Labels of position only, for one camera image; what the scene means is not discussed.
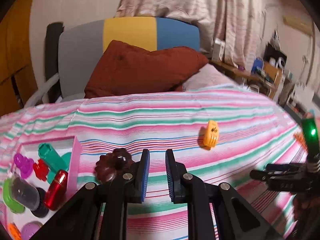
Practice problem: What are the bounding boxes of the dark brown flower piece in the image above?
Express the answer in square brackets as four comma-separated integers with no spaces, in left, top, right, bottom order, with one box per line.
[94,148,134,184]

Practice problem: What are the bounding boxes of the green white round toy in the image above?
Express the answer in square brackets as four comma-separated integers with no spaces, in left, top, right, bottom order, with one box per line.
[3,178,25,214]

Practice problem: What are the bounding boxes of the person right hand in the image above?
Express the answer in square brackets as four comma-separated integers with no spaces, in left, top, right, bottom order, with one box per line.
[293,193,319,239]

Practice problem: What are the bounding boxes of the dark red cushion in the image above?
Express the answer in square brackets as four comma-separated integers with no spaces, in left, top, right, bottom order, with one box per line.
[84,40,208,99]

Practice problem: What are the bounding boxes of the blue container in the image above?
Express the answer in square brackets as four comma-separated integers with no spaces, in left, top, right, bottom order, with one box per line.
[251,57,264,74]

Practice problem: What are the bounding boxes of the orange cube blocks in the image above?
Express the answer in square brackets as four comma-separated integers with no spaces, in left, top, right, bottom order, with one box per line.
[7,223,22,240]

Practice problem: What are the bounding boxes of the wall air conditioner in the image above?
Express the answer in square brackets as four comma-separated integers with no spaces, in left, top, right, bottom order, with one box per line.
[283,15,313,36]

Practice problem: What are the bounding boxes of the magenta perforated cup toy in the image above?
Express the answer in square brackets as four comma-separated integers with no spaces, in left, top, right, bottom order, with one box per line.
[14,153,34,179]

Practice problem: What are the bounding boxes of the red metallic capsule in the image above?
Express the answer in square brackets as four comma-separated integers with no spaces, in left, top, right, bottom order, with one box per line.
[43,170,68,211]

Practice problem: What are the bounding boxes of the wooden side table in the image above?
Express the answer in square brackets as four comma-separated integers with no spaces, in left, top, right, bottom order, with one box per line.
[209,60,277,99]

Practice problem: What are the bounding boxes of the white pink-edged tray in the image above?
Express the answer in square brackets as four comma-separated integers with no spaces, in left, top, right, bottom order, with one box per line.
[3,137,82,232]

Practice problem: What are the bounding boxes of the teal cylinder toy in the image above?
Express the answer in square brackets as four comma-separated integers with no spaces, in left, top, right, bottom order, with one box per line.
[38,142,71,184]

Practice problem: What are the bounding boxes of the pink green striped bedspread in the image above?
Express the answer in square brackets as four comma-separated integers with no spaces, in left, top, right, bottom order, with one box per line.
[1,85,306,239]

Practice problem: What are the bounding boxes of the wooden wardrobe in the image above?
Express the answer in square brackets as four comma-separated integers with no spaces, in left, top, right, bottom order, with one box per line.
[1,0,37,115]

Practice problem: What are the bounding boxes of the purple oval toy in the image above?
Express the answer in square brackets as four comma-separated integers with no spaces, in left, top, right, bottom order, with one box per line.
[21,221,43,240]

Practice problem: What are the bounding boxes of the small white box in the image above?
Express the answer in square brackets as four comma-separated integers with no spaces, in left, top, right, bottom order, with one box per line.
[212,38,225,62]

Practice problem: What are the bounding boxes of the yellow orange oval toy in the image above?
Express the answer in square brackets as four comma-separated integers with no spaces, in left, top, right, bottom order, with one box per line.
[203,120,219,148]

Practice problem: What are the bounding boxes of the red puzzle piece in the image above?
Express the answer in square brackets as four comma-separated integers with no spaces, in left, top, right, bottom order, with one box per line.
[33,159,49,181]

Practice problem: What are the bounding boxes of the beige patterned curtain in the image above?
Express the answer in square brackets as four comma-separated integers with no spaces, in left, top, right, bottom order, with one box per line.
[115,0,262,69]

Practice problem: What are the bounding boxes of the grey cylinder black base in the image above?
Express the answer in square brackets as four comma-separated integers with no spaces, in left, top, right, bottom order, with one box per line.
[11,176,49,218]

